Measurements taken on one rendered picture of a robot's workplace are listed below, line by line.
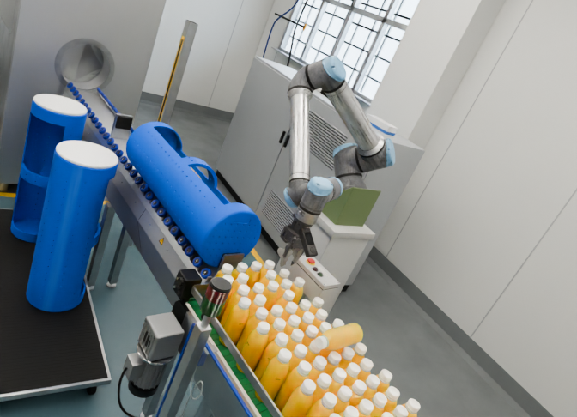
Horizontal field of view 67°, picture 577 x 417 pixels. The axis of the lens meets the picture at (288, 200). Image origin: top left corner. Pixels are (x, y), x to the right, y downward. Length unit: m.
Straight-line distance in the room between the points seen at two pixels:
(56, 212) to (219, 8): 5.23
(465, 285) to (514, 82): 1.80
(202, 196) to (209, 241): 0.20
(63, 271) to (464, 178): 3.32
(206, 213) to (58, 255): 0.95
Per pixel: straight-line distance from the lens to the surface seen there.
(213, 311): 1.28
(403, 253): 4.64
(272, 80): 4.51
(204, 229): 1.73
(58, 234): 2.40
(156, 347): 1.67
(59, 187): 2.29
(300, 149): 1.85
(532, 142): 4.09
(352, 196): 2.31
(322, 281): 1.80
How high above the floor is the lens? 1.98
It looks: 22 degrees down
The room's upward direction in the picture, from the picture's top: 24 degrees clockwise
